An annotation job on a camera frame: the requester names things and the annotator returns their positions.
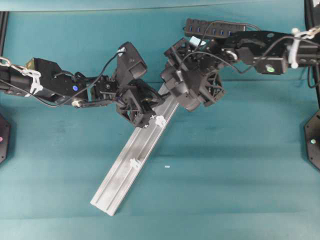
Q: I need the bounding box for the white cable ring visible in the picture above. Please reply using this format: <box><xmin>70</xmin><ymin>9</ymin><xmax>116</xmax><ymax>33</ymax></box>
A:
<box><xmin>154</xmin><ymin>115</ymin><xmax>166</xmax><ymax>128</ymax></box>
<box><xmin>130</xmin><ymin>158</ymin><xmax>141</xmax><ymax>170</ymax></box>

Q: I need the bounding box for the black right frame post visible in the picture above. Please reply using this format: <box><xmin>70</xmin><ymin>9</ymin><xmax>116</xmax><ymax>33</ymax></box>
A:
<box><xmin>304</xmin><ymin>0</ymin><xmax>320</xmax><ymax>106</ymax></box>

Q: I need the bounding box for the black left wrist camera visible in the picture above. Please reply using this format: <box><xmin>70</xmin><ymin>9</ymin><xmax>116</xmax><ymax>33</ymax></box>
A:
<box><xmin>115</xmin><ymin>41</ymin><xmax>148</xmax><ymax>87</ymax></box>

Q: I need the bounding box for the white middle cable ring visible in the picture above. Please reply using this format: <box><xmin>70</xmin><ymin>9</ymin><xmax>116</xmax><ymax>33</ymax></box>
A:
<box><xmin>154</xmin><ymin>115</ymin><xmax>166</xmax><ymax>128</ymax></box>

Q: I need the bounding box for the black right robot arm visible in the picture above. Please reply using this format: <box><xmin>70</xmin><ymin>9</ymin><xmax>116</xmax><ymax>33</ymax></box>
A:
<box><xmin>160</xmin><ymin>26</ymin><xmax>320</xmax><ymax>112</ymax></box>

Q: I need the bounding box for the white near cable ring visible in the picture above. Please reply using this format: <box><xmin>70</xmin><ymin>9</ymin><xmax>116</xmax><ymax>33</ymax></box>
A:
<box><xmin>130</xmin><ymin>158</ymin><xmax>141</xmax><ymax>170</ymax></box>

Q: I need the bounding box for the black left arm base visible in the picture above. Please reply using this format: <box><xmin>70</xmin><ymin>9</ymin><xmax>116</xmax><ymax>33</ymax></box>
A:
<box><xmin>0</xmin><ymin>115</ymin><xmax>11</xmax><ymax>163</ymax></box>

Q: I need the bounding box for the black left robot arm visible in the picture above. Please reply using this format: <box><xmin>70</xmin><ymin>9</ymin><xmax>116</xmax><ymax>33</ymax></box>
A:
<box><xmin>0</xmin><ymin>57</ymin><xmax>169</xmax><ymax>129</ymax></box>

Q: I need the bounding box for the black left frame post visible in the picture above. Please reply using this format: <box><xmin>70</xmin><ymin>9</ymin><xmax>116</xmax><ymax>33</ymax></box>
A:
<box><xmin>0</xmin><ymin>11</ymin><xmax>9</xmax><ymax>56</ymax></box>

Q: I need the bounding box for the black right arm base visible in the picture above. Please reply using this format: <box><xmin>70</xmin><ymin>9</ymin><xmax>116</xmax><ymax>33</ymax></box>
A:
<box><xmin>304</xmin><ymin>110</ymin><xmax>320</xmax><ymax>170</ymax></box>

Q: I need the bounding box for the black USB hub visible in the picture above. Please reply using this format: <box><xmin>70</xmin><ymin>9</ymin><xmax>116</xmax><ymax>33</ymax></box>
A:
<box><xmin>184</xmin><ymin>18</ymin><xmax>246</xmax><ymax>39</ymax></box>

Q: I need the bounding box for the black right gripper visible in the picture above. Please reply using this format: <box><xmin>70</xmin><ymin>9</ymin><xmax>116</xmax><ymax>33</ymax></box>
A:
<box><xmin>164</xmin><ymin>37</ymin><xmax>225</xmax><ymax>107</ymax></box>

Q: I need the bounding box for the black frame post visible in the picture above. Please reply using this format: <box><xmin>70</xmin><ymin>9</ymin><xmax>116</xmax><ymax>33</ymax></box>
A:
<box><xmin>304</xmin><ymin>0</ymin><xmax>320</xmax><ymax>106</ymax></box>
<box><xmin>0</xmin><ymin>11</ymin><xmax>9</xmax><ymax>56</ymax></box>

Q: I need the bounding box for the silver aluminium rail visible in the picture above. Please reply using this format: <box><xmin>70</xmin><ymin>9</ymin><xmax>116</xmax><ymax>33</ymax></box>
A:
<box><xmin>90</xmin><ymin>95</ymin><xmax>179</xmax><ymax>216</ymax></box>

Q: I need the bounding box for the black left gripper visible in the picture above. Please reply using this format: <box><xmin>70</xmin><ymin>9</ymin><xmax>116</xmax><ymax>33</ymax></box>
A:
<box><xmin>115</xmin><ymin>79</ymin><xmax>166</xmax><ymax>128</ymax></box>

